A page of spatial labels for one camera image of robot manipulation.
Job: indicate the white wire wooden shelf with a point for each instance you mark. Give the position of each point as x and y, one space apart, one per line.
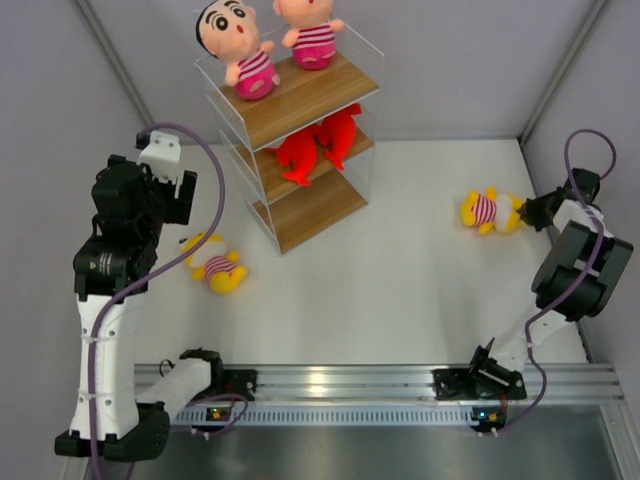
289 213

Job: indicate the slotted grey cable duct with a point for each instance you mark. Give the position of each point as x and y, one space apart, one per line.
344 415

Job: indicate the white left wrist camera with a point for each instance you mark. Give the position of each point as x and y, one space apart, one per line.
161 152

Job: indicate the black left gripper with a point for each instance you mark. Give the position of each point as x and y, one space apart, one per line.
177 209

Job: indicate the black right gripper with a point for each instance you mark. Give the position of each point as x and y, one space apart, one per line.
527 211

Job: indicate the yellow bear plush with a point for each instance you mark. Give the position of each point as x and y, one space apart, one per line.
218 265
492 210

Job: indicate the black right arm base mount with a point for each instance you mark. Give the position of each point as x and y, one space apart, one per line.
463 384

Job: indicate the pink black-haired boy doll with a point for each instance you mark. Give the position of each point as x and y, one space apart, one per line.
227 30

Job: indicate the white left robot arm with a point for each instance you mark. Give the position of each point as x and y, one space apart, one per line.
113 269

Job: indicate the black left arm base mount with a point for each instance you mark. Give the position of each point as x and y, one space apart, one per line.
232 381

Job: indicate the pink bald baby doll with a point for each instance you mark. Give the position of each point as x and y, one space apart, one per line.
312 31

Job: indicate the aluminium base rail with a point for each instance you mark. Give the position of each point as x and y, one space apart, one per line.
584 383

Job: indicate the red shark plush toy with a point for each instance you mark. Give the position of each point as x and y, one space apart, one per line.
299 152

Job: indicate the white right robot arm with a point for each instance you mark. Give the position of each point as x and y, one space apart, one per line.
575 280

